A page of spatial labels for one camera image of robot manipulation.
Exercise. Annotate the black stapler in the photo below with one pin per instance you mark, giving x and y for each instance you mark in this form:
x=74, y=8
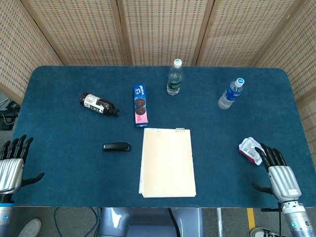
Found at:
x=116, y=146

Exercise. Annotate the blue table cloth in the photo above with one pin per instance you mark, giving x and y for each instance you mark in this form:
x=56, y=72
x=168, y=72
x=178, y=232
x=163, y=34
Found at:
x=158, y=123

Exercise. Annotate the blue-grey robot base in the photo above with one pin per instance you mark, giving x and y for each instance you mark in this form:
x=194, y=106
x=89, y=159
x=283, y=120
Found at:
x=150, y=223

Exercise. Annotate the beige notepad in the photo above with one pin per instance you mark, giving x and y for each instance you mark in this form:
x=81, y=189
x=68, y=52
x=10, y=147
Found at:
x=168, y=163

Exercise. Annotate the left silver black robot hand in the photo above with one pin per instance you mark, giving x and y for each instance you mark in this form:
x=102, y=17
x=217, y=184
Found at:
x=10, y=170

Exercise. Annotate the blue label water bottle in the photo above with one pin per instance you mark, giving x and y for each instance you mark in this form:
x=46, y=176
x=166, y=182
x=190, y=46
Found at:
x=230, y=93

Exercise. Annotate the blue pink cookie box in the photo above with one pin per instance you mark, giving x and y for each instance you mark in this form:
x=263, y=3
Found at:
x=140, y=105

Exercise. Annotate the grey white sneaker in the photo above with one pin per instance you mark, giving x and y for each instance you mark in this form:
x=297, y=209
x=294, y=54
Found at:
x=265, y=232

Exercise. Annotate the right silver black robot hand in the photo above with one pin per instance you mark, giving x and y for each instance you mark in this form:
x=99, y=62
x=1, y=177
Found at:
x=284, y=177

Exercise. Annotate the dark brown drink bottle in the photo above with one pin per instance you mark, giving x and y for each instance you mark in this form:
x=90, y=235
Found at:
x=98, y=104

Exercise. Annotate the green label water bottle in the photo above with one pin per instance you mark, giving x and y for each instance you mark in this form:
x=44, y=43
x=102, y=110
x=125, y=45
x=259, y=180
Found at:
x=175, y=78

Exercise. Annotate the white shoe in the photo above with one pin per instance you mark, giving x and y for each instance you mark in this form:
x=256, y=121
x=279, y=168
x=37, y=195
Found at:
x=30, y=228

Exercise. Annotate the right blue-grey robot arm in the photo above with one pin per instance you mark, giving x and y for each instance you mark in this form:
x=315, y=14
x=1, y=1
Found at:
x=297, y=218

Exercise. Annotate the woven folding screen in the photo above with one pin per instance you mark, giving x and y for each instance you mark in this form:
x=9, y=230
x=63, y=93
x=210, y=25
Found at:
x=158, y=32

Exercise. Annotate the white red snack pouch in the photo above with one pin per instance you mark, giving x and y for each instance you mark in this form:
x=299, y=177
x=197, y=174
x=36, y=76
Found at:
x=250, y=151

